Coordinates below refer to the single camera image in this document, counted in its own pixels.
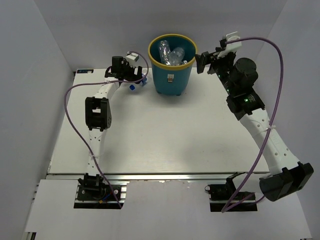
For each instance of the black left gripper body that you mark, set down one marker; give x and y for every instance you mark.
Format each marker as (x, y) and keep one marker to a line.
(128, 71)

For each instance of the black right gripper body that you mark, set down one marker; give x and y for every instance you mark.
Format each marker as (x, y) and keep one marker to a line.
(222, 67)

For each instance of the small blue-cap water bottle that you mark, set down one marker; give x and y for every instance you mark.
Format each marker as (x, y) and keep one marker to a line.
(136, 86)

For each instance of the blue label plastic bottle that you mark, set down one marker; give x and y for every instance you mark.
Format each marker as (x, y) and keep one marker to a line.
(176, 56)

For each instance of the clear unlabeled plastic bottle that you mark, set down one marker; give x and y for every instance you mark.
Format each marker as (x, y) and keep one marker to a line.
(164, 51)

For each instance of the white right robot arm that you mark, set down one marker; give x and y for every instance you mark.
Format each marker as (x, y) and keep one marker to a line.
(287, 174)

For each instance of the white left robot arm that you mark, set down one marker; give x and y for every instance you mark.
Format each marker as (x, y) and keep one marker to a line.
(98, 116)

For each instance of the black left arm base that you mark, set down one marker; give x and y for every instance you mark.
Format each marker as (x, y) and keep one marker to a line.
(93, 193)

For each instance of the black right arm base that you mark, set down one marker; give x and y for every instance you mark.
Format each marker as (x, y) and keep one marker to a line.
(219, 194)

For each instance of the teal plastic bin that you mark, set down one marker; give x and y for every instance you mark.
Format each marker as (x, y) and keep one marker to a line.
(171, 80)

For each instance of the black corner label sticker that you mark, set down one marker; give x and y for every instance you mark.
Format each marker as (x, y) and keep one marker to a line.
(84, 71)

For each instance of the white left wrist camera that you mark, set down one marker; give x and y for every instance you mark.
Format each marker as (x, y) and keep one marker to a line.
(132, 58)

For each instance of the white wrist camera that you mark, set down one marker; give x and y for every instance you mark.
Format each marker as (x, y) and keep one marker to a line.
(132, 58)
(230, 44)

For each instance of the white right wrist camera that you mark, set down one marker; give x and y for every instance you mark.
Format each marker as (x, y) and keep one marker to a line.
(230, 44)

